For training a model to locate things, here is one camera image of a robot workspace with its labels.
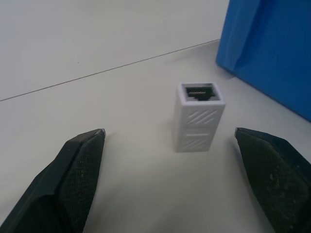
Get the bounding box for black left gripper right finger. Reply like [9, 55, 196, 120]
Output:
[234, 127, 311, 233]

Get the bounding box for blue plastic bin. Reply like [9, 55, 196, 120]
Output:
[215, 0, 311, 121]

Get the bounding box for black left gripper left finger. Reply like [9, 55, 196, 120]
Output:
[0, 128, 107, 233]

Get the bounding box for white ethernet coupler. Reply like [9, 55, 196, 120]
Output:
[173, 82, 226, 153]

